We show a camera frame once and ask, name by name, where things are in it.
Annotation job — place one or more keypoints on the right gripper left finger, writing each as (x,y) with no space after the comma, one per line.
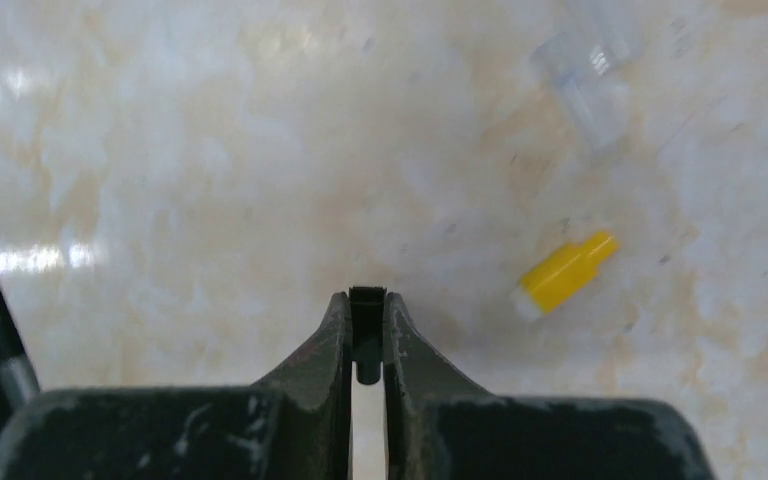
(293,423)

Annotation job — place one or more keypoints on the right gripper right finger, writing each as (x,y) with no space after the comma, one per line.
(443,425)

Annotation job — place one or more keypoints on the black marker cap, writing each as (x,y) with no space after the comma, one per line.
(367,312)

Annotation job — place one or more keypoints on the clear pen cap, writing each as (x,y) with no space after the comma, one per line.
(584,77)

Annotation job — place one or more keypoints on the yellow marker cap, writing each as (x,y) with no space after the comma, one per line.
(562,274)

